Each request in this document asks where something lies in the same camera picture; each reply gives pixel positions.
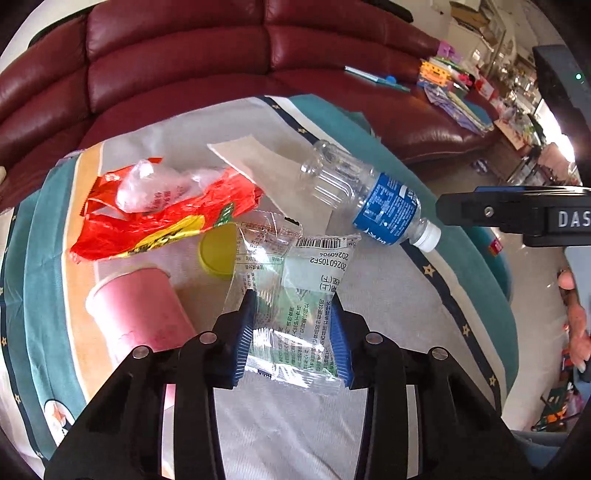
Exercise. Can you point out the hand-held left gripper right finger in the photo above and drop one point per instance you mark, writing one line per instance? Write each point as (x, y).
(340, 346)

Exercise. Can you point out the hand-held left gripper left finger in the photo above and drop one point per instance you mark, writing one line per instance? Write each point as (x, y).
(242, 339)

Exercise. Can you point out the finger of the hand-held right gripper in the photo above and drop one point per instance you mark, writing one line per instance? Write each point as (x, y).
(498, 189)
(485, 212)

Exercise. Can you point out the teal plastic bucket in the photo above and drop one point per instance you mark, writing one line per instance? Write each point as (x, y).
(501, 272)

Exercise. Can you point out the clear printed food wrapper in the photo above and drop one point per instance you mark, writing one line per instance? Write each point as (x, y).
(295, 295)

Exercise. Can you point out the clear bottle with blue label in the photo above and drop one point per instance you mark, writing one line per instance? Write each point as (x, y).
(383, 207)

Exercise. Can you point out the red snack bag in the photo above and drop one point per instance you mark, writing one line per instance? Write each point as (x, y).
(138, 230)

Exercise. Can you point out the white paper sheet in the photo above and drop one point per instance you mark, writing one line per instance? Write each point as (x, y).
(249, 157)

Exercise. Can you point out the person's right hand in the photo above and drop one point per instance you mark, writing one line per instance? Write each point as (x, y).
(577, 323)

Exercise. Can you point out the blue and white pack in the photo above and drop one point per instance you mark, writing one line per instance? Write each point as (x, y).
(481, 165)

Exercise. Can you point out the wooden side table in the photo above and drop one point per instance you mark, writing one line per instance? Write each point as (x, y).
(508, 154)

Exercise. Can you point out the teal and white star blanket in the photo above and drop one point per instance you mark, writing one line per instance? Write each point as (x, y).
(397, 295)

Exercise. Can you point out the yellow round lid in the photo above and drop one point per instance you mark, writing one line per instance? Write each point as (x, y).
(214, 254)

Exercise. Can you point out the pile of colourful books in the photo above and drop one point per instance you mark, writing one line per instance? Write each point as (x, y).
(452, 101)

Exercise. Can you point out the red gift box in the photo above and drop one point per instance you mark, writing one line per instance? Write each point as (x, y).
(487, 88)

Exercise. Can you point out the pink paper cup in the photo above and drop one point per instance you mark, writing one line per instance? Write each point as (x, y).
(138, 309)

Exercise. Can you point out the thin teal book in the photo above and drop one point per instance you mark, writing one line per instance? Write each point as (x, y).
(369, 75)

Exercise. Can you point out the crumpled clear plastic bag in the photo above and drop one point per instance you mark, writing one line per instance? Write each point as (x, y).
(152, 189)

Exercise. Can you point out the cardboard box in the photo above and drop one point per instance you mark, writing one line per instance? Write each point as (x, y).
(468, 14)

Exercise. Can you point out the red leather sofa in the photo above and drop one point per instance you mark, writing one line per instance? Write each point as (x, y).
(184, 46)

